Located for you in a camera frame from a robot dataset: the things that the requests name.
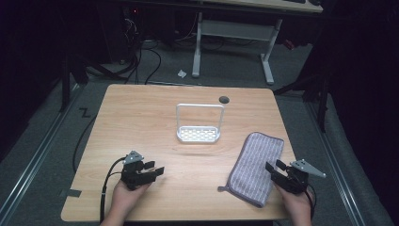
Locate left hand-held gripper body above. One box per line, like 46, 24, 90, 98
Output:
120, 150, 157, 191

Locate metal floor rail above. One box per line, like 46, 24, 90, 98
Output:
0, 82, 83, 224
305, 100, 366, 226

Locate grey striped cloth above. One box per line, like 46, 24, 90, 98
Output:
217, 131, 285, 209

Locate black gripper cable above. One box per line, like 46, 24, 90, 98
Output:
99, 156, 127, 224
304, 183, 317, 220

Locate person's right hand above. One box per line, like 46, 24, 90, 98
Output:
275, 183, 314, 226

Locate grey tape piece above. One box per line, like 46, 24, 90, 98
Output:
66, 188, 83, 199

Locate white towel rack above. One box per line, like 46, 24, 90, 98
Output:
175, 103, 226, 144

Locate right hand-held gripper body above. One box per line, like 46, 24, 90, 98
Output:
277, 158, 327, 195

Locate black floor cable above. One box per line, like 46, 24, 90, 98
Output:
72, 114, 98, 174

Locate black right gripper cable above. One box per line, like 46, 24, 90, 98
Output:
304, 183, 317, 220

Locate white-legged desk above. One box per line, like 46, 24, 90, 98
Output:
191, 0, 324, 86

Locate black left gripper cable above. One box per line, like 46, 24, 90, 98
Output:
99, 156, 127, 224

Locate black stand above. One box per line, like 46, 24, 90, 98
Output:
59, 46, 89, 113
273, 59, 330, 133

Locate bundle of black cables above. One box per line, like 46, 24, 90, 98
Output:
120, 8, 163, 85

